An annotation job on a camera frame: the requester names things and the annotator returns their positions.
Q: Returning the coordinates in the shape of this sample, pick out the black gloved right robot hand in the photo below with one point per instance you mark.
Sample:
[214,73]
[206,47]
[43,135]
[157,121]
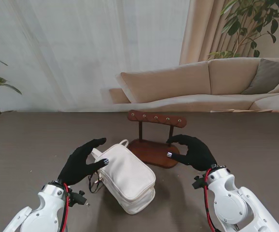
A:
[197,154]

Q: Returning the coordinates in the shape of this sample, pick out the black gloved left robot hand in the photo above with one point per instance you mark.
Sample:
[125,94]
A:
[79,164]

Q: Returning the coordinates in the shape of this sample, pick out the brown wooden jewelry stand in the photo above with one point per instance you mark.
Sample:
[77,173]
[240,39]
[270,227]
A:
[154,149]

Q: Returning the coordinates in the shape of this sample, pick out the white leather bag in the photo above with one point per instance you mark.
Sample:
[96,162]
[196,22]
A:
[127,178]

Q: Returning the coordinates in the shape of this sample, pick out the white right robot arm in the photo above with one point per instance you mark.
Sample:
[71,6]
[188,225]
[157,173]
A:
[236,205]

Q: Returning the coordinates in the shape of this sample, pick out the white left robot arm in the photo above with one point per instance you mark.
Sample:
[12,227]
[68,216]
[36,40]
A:
[40,210]

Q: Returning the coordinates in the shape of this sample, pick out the beige sofa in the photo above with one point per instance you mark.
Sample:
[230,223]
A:
[168,82]

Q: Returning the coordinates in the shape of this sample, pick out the grey cushion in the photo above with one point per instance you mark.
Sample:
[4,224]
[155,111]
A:
[267,77]

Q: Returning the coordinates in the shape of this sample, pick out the white sheer curtain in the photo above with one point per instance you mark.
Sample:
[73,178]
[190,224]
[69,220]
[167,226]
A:
[81,48]

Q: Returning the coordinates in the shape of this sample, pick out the beige curtain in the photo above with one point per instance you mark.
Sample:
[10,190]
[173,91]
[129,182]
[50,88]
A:
[202,36]

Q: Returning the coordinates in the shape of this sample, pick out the tall leafy ficus plant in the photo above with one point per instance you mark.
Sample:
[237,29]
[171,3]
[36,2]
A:
[233,24]

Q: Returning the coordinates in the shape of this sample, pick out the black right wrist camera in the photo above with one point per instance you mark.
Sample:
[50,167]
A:
[198,182]

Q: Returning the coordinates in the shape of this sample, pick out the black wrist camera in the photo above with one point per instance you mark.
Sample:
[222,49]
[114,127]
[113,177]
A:
[198,182]
[78,198]

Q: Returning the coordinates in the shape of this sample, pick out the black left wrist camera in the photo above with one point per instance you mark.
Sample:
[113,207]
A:
[78,198]

